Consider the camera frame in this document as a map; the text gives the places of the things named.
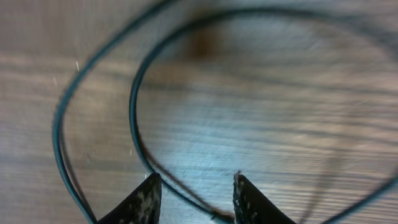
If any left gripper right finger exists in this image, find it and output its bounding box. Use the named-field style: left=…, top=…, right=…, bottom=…
left=233, top=172, right=295, bottom=224

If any black USB cable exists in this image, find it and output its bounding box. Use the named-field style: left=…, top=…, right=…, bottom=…
left=52, top=0, right=398, bottom=224

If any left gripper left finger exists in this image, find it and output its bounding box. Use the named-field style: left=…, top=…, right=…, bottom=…
left=98, top=173, right=162, bottom=224

